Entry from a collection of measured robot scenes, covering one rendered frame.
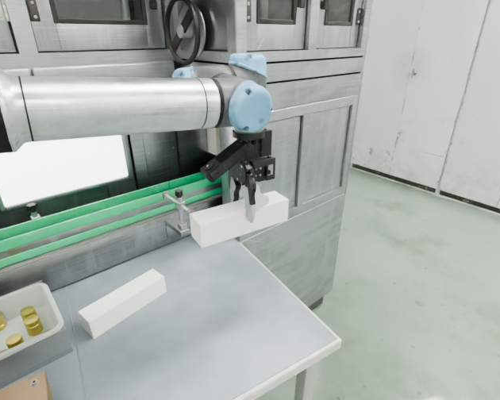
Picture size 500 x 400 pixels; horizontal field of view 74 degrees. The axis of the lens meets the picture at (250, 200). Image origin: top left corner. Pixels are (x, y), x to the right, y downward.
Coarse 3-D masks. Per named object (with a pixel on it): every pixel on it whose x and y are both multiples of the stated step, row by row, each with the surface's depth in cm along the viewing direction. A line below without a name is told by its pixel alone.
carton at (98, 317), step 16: (128, 288) 98; (144, 288) 98; (160, 288) 103; (96, 304) 92; (112, 304) 92; (128, 304) 95; (144, 304) 100; (96, 320) 88; (112, 320) 92; (96, 336) 89
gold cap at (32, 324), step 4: (32, 316) 88; (36, 316) 88; (24, 320) 87; (28, 320) 87; (32, 320) 87; (36, 320) 87; (28, 324) 86; (32, 324) 86; (36, 324) 87; (40, 324) 89; (28, 328) 86; (32, 328) 86; (36, 328) 87; (40, 328) 88; (28, 332) 87; (32, 332) 87; (36, 332) 87; (40, 332) 88; (32, 336) 87
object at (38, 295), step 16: (32, 288) 94; (48, 288) 94; (0, 304) 90; (16, 304) 92; (32, 304) 95; (48, 304) 92; (16, 320) 92; (48, 320) 92; (0, 336) 88; (48, 336) 80
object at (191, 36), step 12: (180, 0) 107; (168, 12) 114; (180, 12) 115; (192, 12) 103; (168, 24) 117; (180, 24) 117; (192, 24) 112; (204, 24) 107; (168, 36) 118; (180, 36) 112; (192, 36) 113; (204, 36) 109; (192, 48) 116; (180, 60) 116; (192, 60) 111
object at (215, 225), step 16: (272, 192) 87; (224, 208) 79; (240, 208) 79; (272, 208) 81; (192, 224) 77; (208, 224) 73; (224, 224) 75; (240, 224) 78; (256, 224) 81; (272, 224) 84; (208, 240) 75; (224, 240) 77
